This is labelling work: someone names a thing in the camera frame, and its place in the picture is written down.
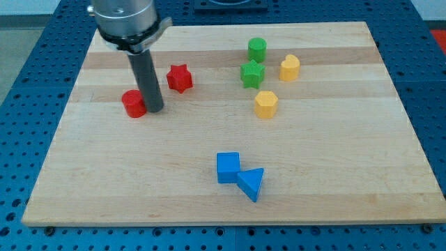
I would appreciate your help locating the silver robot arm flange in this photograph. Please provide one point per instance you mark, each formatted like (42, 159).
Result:
(131, 26)

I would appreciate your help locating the green star block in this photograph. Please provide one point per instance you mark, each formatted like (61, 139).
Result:
(252, 74)

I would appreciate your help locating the red star block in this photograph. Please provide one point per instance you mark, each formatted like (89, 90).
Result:
(179, 78)

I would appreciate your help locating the blue cube block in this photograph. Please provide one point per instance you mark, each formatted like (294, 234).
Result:
(227, 167)

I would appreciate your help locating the yellow hexagon block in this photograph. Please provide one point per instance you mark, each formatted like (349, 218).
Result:
(265, 104)

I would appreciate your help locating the blue triangle block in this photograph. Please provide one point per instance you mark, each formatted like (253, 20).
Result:
(250, 182)

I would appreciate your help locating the wooden board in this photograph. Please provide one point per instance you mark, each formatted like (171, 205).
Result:
(340, 149)

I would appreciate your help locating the green cylinder block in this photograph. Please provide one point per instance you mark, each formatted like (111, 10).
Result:
(257, 50)

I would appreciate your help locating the yellow heart block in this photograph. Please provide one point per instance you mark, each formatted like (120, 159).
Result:
(289, 68)

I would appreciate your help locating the red cylinder block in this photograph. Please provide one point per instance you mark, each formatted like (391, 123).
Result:
(133, 103)

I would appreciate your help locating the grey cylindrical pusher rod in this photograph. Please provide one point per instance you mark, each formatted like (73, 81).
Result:
(146, 78)

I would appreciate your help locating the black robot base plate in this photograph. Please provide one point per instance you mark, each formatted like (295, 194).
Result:
(201, 6)

